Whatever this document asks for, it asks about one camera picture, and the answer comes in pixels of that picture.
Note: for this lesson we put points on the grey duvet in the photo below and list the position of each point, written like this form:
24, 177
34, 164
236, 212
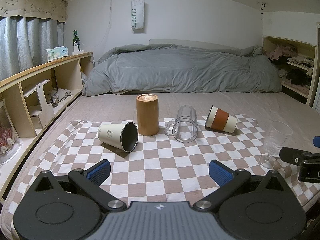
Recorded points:
172, 68

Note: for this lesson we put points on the clear plastic mug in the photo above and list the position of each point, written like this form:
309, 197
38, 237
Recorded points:
184, 127

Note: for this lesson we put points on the grey curtain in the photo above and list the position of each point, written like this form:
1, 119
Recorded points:
25, 41

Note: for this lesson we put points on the clear jar with snacks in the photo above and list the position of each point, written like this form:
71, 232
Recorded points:
10, 141

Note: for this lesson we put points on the tissue box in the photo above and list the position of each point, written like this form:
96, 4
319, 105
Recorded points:
56, 53

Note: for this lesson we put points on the green glass bottle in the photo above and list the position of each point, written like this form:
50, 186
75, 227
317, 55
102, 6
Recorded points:
76, 39

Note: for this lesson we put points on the white charger block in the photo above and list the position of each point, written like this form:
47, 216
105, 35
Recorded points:
77, 50

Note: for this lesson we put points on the beige printed curtain valance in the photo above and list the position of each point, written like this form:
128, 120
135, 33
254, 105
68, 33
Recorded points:
43, 9

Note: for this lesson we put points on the small wooden stand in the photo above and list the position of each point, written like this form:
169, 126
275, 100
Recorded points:
41, 112

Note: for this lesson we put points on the checkered brown white cloth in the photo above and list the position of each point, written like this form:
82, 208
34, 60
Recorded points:
158, 169

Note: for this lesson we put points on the cream cup with brown sleeve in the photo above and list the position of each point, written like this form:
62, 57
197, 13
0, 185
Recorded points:
220, 120

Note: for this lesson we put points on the pile of folded clothes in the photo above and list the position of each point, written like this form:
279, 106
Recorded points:
295, 67

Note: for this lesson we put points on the clear ribbed stem glass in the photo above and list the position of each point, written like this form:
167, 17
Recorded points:
277, 137

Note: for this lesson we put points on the tan cylindrical canister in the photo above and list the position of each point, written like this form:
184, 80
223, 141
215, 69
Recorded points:
147, 114

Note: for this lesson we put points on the white hanging tote bag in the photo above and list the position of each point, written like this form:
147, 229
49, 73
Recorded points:
137, 14

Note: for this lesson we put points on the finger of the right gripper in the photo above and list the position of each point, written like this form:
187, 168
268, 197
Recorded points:
316, 141
307, 162

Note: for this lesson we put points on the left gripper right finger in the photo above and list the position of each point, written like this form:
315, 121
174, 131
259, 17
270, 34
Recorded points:
229, 182

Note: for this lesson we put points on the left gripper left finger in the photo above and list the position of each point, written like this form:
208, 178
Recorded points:
87, 183

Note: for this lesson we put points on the white steel tumbler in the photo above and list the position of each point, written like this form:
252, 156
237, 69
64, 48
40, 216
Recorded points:
121, 136

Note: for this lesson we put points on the beige mattress sheet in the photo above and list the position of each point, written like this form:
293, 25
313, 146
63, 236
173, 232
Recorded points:
110, 108

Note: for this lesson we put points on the wooden bedside shelf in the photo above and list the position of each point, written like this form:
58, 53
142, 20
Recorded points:
65, 73

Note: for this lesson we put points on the crumpled grey cloth on shelf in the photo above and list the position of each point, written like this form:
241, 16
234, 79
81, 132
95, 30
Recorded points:
57, 95

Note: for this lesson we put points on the right wooden clothes shelf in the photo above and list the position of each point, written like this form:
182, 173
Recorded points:
267, 40

